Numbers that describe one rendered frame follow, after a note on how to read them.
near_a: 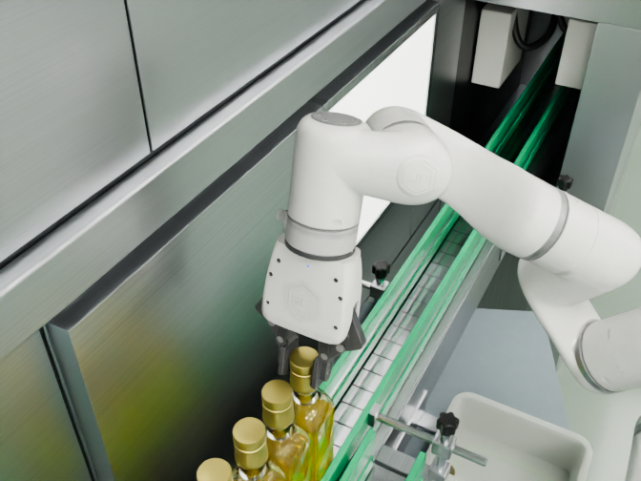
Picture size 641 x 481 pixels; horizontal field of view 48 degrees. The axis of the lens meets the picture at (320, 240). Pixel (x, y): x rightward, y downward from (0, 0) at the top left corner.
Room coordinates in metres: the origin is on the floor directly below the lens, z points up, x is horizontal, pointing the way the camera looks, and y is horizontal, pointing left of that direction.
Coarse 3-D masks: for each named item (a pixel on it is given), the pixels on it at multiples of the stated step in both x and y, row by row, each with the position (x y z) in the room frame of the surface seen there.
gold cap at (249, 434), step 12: (240, 420) 0.46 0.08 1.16; (252, 420) 0.46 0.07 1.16; (240, 432) 0.45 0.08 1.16; (252, 432) 0.45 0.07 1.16; (264, 432) 0.45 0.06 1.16; (240, 444) 0.43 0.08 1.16; (252, 444) 0.43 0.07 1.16; (264, 444) 0.44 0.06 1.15; (240, 456) 0.44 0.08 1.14; (252, 456) 0.43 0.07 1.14; (264, 456) 0.44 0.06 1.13; (252, 468) 0.43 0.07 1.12
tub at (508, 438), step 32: (480, 416) 0.74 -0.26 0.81; (512, 416) 0.72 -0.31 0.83; (480, 448) 0.70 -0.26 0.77; (512, 448) 0.70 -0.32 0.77; (544, 448) 0.69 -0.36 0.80; (576, 448) 0.67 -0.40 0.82; (448, 480) 0.60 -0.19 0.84; (480, 480) 0.64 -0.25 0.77; (512, 480) 0.64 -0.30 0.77; (544, 480) 0.64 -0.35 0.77; (576, 480) 0.60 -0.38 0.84
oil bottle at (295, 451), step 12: (300, 432) 0.50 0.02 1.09; (276, 444) 0.48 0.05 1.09; (288, 444) 0.48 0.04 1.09; (300, 444) 0.49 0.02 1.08; (276, 456) 0.47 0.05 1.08; (288, 456) 0.47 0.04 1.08; (300, 456) 0.49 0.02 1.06; (288, 468) 0.47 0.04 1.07; (300, 468) 0.49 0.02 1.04; (288, 480) 0.47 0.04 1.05; (300, 480) 0.49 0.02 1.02
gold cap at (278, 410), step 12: (276, 384) 0.51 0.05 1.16; (288, 384) 0.51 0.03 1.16; (264, 396) 0.49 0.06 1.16; (276, 396) 0.49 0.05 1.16; (288, 396) 0.49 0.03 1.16; (264, 408) 0.49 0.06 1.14; (276, 408) 0.48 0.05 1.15; (288, 408) 0.49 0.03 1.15; (264, 420) 0.49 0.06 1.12; (276, 420) 0.48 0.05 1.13; (288, 420) 0.49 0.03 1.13
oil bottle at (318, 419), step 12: (324, 396) 0.55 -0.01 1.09; (300, 408) 0.53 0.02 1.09; (312, 408) 0.53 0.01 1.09; (324, 408) 0.54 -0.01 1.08; (300, 420) 0.52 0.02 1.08; (312, 420) 0.52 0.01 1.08; (324, 420) 0.53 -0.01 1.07; (312, 432) 0.51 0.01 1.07; (324, 432) 0.53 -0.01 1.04; (312, 444) 0.51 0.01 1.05; (324, 444) 0.53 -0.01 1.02; (312, 456) 0.51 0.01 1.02; (324, 456) 0.53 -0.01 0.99; (312, 468) 0.51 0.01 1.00; (324, 468) 0.53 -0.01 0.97; (312, 480) 0.51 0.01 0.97
